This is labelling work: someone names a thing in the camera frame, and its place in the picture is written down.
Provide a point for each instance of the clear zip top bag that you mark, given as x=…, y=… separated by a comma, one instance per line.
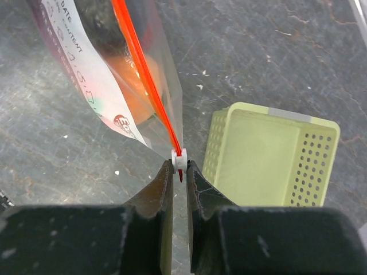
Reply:
x=82, y=34

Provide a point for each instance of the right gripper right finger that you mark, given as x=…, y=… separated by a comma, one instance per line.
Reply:
x=225, y=238

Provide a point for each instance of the red apple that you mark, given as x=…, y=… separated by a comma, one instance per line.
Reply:
x=146, y=29

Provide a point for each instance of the pale green plastic basket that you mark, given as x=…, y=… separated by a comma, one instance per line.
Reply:
x=262, y=156

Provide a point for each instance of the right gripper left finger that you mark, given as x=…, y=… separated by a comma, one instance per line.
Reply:
x=134, y=237

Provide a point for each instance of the orange peach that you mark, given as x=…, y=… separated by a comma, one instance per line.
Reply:
x=137, y=98

